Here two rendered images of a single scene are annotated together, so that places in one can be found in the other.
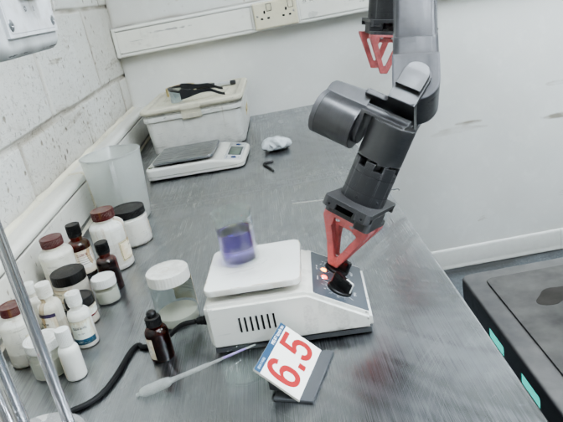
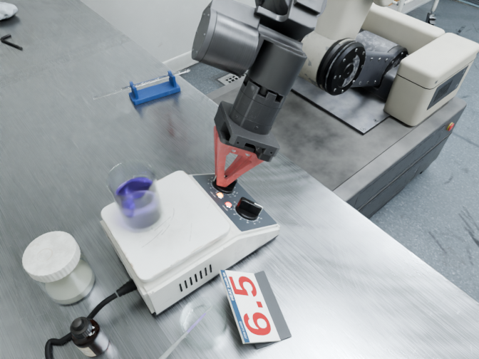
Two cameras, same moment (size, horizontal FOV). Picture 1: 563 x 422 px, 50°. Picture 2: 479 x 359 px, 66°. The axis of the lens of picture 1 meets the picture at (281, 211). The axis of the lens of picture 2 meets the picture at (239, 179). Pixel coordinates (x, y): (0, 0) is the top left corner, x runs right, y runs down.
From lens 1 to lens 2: 0.47 m
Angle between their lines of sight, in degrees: 43
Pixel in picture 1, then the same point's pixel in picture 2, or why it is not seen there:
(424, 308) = (295, 196)
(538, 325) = not seen: hidden behind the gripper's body
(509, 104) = not seen: outside the picture
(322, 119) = (219, 50)
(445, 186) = (132, 23)
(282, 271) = (207, 222)
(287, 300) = (223, 249)
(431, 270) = not seen: hidden behind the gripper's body
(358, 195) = (259, 126)
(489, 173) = (161, 9)
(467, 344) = (352, 224)
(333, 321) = (254, 245)
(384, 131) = (289, 60)
